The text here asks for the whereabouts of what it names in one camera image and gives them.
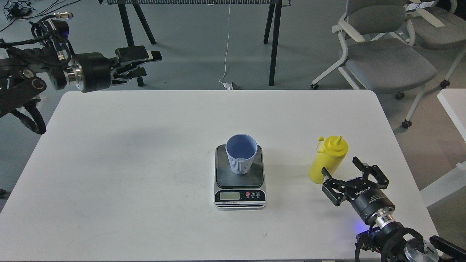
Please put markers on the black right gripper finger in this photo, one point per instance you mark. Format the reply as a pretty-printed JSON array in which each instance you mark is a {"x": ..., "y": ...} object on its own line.
[
  {"x": 335, "y": 189},
  {"x": 374, "y": 170}
]

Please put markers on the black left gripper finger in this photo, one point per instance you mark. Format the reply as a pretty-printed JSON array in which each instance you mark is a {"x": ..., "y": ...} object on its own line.
[
  {"x": 136, "y": 55},
  {"x": 119, "y": 77}
]

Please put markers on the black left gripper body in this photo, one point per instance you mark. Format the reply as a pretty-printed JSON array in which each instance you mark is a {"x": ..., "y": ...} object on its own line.
[{"x": 91, "y": 71}]

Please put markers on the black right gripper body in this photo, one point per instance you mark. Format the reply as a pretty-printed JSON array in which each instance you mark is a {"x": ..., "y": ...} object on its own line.
[{"x": 366, "y": 198}]

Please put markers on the yellow squeeze bottle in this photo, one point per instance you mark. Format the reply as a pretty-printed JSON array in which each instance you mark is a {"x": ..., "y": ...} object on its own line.
[{"x": 330, "y": 153}]

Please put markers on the blue ribbed plastic cup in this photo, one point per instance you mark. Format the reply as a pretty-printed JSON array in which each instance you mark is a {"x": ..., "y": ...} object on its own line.
[{"x": 241, "y": 150}]

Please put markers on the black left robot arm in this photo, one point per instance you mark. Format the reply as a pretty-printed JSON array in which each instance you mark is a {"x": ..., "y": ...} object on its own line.
[{"x": 51, "y": 52}]

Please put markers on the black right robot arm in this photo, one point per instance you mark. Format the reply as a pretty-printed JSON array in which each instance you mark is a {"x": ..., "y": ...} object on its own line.
[{"x": 385, "y": 236}]

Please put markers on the black digital kitchen scale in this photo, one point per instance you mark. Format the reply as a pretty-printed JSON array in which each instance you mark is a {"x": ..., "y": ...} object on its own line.
[{"x": 235, "y": 191}]

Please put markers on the grey office chair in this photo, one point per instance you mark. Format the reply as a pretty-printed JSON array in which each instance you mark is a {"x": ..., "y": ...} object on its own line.
[
  {"x": 439, "y": 25},
  {"x": 376, "y": 38}
]

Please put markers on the black trestle table frame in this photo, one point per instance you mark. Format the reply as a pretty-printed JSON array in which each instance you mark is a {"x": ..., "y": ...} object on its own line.
[{"x": 192, "y": 15}]

